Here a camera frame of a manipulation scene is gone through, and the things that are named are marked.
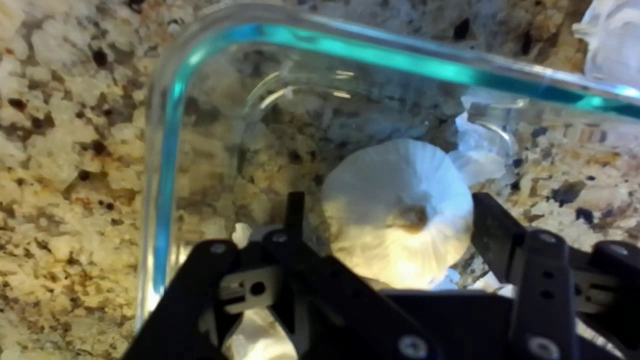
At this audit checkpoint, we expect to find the small white garlic bulb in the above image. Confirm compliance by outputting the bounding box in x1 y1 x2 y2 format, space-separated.
218 306 302 360

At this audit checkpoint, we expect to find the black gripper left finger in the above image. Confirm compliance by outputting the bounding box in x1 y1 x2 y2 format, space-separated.
121 193 441 360

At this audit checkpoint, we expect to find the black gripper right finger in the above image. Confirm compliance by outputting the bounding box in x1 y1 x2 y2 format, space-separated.
471 193 640 360

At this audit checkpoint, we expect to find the rectangular glass container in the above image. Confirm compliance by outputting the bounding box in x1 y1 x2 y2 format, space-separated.
135 2 640 336

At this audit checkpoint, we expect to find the white garlic skin piece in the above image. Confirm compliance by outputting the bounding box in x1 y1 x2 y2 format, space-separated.
448 98 527 188

